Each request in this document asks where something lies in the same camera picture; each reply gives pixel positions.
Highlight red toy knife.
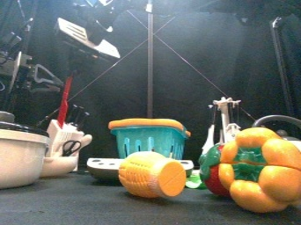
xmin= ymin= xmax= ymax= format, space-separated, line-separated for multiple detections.
xmin=56 ymin=73 xmax=74 ymax=129

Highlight white knife block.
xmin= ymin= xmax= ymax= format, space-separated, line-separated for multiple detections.
xmin=45 ymin=119 xmax=85 ymax=172

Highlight dark brown pot lid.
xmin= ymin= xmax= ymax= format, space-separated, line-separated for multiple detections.
xmin=0 ymin=110 xmax=50 ymax=137

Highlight grey vertical metal pole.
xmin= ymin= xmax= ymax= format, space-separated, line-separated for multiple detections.
xmin=145 ymin=0 xmax=155 ymax=119

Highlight black toy scissors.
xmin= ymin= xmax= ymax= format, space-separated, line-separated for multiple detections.
xmin=61 ymin=140 xmax=82 ymax=157

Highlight white bowl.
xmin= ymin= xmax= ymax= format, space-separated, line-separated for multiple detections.
xmin=0 ymin=128 xmax=52 ymax=190

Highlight grey toy tray with holes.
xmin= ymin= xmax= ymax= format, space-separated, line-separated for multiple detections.
xmin=85 ymin=157 xmax=195 ymax=180

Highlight yellow toy corn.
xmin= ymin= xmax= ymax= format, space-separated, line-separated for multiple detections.
xmin=117 ymin=150 xmax=188 ymax=199

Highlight white utensil rack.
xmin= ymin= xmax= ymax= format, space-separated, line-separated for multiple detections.
xmin=211 ymin=96 xmax=243 ymax=145

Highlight white toy spatula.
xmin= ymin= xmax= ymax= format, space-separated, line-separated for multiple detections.
xmin=200 ymin=105 xmax=218 ymax=156

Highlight green plastic toy piece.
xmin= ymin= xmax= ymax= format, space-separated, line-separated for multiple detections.
xmin=184 ymin=172 xmax=207 ymax=190

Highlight yellow toy bell pepper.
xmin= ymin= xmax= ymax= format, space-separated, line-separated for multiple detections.
xmin=218 ymin=127 xmax=301 ymax=214

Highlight red toy tomato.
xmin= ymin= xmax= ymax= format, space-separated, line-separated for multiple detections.
xmin=197 ymin=142 xmax=236 ymax=198

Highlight thin grey brace wire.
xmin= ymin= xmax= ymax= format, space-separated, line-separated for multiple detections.
xmin=38 ymin=16 xmax=177 ymax=126
xmin=125 ymin=9 xmax=256 ymax=121

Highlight teal basket with orange handles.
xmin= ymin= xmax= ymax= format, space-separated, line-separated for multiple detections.
xmin=108 ymin=118 xmax=191 ymax=161

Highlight thin dark handled toy utensil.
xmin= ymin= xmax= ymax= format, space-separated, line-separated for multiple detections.
xmin=232 ymin=101 xmax=242 ymax=124

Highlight dark bent metal frame pole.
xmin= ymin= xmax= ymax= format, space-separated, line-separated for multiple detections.
xmin=268 ymin=16 xmax=295 ymax=118

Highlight toy kettle with black handle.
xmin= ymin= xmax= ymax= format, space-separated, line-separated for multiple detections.
xmin=250 ymin=114 xmax=301 ymax=145

